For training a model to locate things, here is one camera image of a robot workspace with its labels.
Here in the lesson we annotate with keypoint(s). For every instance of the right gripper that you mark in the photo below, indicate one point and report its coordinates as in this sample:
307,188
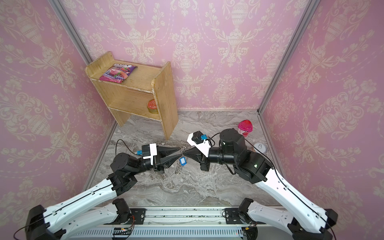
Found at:
202,156

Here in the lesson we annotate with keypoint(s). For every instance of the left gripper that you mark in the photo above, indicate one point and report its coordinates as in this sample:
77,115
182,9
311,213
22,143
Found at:
160,163

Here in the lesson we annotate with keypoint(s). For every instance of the key with blue tag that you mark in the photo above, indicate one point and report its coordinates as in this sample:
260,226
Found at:
182,160

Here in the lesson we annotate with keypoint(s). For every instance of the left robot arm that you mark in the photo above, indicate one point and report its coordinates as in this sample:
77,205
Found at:
100,204

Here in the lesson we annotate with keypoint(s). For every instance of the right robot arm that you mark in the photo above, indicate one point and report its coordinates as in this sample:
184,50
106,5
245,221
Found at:
257,169

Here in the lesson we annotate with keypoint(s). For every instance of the red lid tin can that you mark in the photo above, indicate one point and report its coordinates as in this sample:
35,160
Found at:
152,107

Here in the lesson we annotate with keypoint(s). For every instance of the pink lid cup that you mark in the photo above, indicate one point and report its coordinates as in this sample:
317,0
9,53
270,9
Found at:
245,127

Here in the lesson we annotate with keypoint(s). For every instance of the white round container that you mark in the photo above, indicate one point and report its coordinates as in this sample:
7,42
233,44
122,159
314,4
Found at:
260,148

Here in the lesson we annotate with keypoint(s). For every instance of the wooden shelf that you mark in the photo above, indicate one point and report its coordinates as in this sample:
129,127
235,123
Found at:
132,95

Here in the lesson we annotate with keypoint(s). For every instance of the purple snack packet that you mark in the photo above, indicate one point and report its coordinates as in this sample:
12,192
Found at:
117,73

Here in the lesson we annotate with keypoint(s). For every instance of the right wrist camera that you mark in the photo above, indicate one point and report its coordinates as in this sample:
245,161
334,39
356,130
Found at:
200,141

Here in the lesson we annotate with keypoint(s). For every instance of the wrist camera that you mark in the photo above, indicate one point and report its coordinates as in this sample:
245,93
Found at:
148,152
200,141

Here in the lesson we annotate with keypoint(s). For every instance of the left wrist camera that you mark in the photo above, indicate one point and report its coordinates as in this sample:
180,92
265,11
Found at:
148,152

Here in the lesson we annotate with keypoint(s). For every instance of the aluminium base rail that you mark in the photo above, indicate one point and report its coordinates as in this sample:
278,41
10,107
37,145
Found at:
183,216

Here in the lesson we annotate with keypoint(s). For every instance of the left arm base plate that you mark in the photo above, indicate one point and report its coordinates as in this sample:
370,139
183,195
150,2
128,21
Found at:
138,215

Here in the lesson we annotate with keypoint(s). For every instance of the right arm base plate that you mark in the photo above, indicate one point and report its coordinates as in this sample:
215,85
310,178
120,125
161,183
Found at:
235,217

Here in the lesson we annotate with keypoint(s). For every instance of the perforated cable tray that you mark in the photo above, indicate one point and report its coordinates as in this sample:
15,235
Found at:
161,233

